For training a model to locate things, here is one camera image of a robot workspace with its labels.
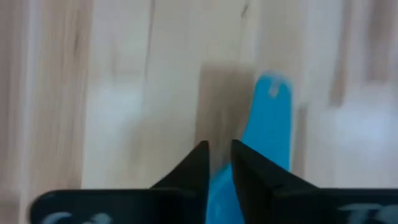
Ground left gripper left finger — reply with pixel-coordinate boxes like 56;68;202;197
29;140;210;224

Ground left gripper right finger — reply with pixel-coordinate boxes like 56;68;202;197
230;139;398;224

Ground teal measuring cup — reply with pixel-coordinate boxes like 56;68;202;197
204;72;294;224

